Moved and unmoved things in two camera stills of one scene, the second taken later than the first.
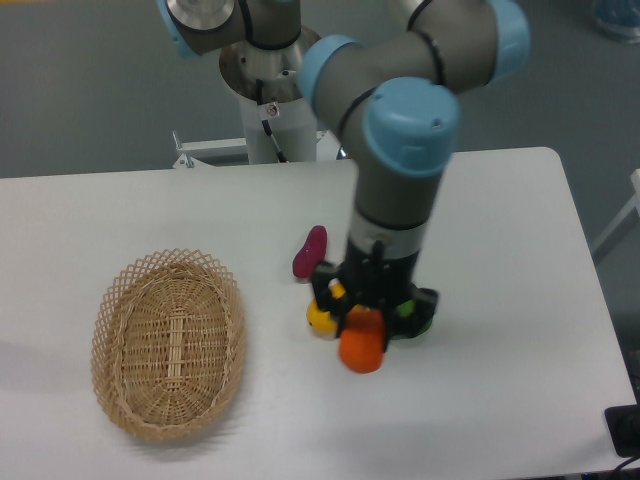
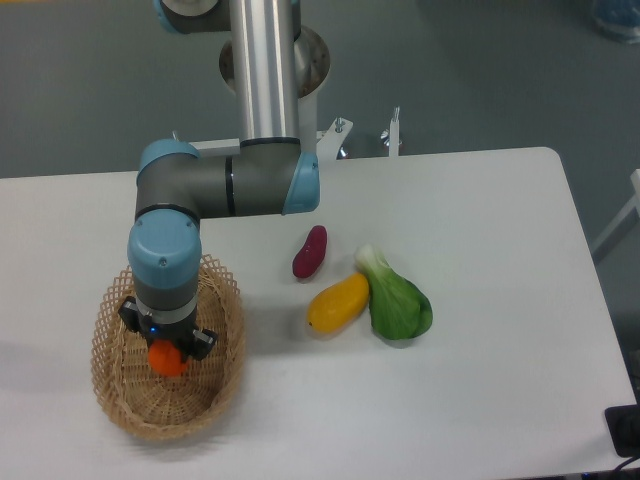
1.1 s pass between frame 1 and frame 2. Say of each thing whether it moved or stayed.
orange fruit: moved
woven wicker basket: stayed
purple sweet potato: stayed
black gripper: moved
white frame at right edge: stayed
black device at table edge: stayed
